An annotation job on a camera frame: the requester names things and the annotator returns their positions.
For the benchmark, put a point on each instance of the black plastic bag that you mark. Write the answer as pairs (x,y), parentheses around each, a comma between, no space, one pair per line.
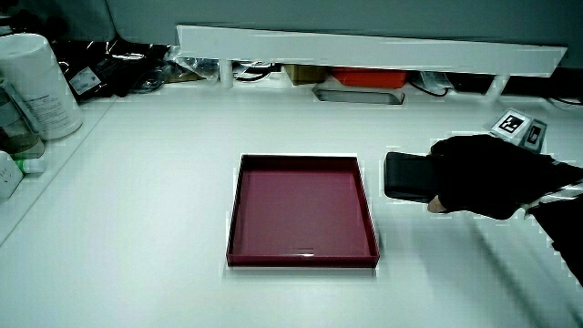
(109,66)

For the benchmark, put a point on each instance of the white cylindrical container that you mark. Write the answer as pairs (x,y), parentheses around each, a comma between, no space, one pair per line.
(41,86)

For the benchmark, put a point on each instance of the maroon square tray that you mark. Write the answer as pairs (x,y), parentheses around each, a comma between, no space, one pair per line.
(300,214)

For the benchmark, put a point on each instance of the person's right forearm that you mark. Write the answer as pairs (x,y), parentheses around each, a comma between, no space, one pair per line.
(565,214)

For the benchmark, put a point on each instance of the white desk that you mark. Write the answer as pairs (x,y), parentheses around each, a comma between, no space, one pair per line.
(136,228)

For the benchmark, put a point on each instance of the person's right hand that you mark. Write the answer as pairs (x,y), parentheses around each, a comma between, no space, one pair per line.
(483,177)

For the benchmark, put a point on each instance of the white power strip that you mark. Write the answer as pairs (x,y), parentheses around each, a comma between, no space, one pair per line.
(8,175)

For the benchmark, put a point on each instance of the brown cardboard box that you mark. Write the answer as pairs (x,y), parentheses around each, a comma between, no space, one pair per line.
(303,74)

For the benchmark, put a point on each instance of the small green-capped tube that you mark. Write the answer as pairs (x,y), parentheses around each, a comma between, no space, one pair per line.
(31,166)

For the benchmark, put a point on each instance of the black battery pack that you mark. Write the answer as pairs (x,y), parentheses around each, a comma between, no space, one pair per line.
(407,177)

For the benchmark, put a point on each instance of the clear plastic bag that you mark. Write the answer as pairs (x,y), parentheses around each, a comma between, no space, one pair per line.
(196,64)

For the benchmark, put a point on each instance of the clear glass jar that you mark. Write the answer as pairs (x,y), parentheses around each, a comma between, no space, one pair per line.
(16,132)

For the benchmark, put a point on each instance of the orange box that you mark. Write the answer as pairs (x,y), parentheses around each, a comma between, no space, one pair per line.
(369,77)

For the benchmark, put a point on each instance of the white desk shelf riser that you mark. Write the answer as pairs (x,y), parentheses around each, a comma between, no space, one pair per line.
(364,48)

